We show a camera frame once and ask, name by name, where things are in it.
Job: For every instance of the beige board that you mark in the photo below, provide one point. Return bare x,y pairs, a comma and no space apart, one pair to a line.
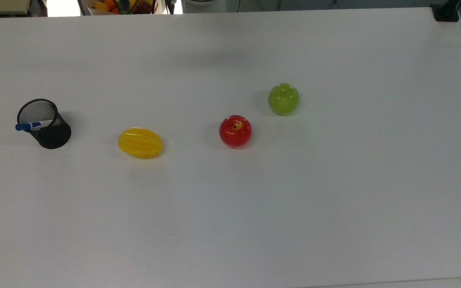
0,6

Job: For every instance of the black mesh pen cup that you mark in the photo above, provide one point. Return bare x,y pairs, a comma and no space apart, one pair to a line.
51,132

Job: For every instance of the black camera stand base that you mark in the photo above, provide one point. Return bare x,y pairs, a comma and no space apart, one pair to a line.
445,12

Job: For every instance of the blue capped white marker pen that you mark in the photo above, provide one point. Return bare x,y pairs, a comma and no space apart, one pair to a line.
28,126

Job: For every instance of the yellow toy starfruit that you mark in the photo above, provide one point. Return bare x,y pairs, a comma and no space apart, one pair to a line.
140,142

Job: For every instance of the box of toy fruits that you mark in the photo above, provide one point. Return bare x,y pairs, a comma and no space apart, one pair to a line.
118,6

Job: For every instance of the red toy apple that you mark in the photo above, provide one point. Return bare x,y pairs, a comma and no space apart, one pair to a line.
235,131

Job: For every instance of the green toy apple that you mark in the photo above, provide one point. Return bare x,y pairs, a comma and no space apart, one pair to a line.
283,98

